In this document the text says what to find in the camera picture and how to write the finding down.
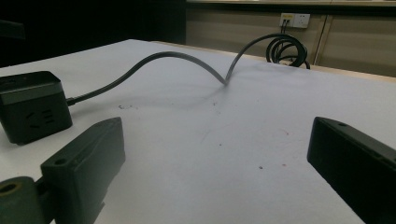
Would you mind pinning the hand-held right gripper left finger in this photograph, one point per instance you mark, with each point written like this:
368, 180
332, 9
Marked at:
84, 168

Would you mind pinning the black cube power strip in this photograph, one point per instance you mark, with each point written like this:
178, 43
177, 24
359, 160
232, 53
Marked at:
31, 109

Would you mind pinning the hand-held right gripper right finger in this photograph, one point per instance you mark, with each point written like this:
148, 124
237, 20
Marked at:
358, 168

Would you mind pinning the white wall socket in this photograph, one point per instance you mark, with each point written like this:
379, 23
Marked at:
294, 20

